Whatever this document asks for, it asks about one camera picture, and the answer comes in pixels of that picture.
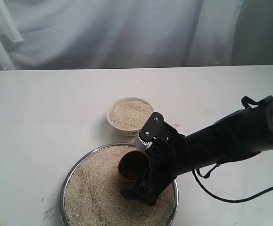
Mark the rice in white bowl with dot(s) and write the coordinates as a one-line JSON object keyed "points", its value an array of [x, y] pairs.
{"points": [[130, 114]]}

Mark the small white ceramic bowl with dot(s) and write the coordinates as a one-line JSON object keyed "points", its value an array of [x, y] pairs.
{"points": [[122, 131]]}

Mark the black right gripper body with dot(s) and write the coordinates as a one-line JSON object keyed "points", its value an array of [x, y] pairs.
{"points": [[178, 155]]}

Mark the brown wooden cup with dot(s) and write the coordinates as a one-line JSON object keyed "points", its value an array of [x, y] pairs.
{"points": [[132, 164]]}

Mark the round metal tray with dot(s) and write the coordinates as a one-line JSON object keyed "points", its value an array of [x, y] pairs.
{"points": [[64, 183]]}

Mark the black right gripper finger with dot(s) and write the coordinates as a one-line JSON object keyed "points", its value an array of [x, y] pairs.
{"points": [[135, 190], [150, 146]]}

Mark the white fabric backdrop curtain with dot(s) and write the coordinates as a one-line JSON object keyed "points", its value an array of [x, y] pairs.
{"points": [[95, 34]]}

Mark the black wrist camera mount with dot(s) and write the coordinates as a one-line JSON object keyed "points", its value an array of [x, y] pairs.
{"points": [[156, 128]]}

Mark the rice pile in tray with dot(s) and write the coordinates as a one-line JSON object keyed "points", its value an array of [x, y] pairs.
{"points": [[93, 197]]}

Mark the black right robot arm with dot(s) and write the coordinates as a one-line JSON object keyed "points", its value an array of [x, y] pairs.
{"points": [[236, 137]]}

